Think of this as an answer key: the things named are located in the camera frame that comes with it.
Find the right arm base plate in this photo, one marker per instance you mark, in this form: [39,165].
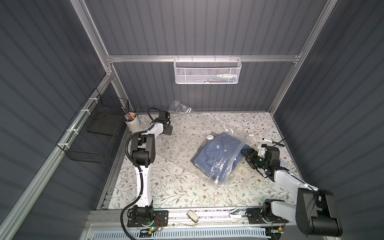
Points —
[259,216]

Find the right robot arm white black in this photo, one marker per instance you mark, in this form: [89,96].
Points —
[315,212]

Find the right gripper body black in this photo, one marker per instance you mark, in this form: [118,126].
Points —
[251,157]

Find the blue checked shirt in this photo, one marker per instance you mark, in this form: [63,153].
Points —
[217,158]

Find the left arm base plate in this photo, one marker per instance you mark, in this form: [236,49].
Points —
[147,219]

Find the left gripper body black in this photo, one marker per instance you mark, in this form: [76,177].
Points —
[167,129]

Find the clear plastic vacuum bag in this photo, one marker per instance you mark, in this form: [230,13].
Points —
[190,130]

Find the white pen cup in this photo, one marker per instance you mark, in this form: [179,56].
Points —
[134,125]

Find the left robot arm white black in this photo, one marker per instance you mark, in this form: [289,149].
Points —
[140,150]

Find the white clip on rail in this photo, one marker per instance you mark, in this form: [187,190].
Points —
[234,214]

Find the beige small device on rail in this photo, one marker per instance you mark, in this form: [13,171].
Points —
[193,216]

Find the black wire basket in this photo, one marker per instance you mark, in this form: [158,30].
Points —
[81,146]

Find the black foam pad in basket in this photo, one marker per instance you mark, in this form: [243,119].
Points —
[105,124]

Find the white bottle in basket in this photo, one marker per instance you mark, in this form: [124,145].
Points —
[227,77]

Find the white wire mesh basket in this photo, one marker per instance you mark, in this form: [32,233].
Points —
[190,71]

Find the white perforated cable tray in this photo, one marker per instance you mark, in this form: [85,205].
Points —
[204,233]

